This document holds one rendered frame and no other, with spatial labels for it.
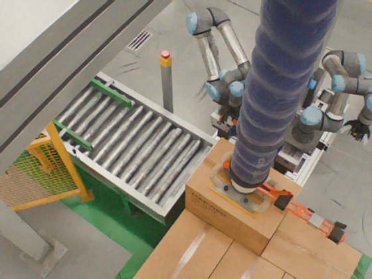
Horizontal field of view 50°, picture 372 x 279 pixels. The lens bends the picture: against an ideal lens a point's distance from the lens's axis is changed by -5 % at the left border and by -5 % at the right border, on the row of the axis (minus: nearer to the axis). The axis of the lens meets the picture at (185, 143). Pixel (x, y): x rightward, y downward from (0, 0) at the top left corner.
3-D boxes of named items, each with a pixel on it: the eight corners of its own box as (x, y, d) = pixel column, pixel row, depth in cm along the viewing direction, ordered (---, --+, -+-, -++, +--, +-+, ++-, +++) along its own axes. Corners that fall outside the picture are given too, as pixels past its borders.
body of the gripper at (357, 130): (345, 135, 194) (354, 122, 184) (352, 123, 198) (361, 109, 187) (359, 143, 192) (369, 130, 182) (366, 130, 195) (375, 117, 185)
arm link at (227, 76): (234, 72, 245) (243, 86, 240) (216, 78, 243) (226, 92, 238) (234, 63, 238) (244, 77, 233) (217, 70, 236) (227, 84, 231)
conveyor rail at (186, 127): (10, 35, 386) (4, 21, 370) (14, 32, 388) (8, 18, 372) (212, 157, 323) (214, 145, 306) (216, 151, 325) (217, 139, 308)
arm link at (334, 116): (315, 121, 253) (339, 45, 216) (339, 125, 252) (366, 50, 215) (317, 135, 245) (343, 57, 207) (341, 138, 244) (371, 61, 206)
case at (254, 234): (185, 206, 289) (185, 183, 254) (217, 164, 304) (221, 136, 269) (258, 256, 272) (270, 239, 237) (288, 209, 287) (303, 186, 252)
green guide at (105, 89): (-1, 30, 370) (-4, 23, 362) (7, 23, 374) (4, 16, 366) (130, 109, 326) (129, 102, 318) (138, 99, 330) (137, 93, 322)
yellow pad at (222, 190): (206, 187, 252) (207, 184, 248) (216, 175, 256) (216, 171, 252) (254, 219, 242) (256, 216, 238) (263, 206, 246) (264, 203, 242)
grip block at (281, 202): (272, 204, 236) (274, 200, 231) (280, 191, 240) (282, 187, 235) (283, 212, 234) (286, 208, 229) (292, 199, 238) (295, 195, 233)
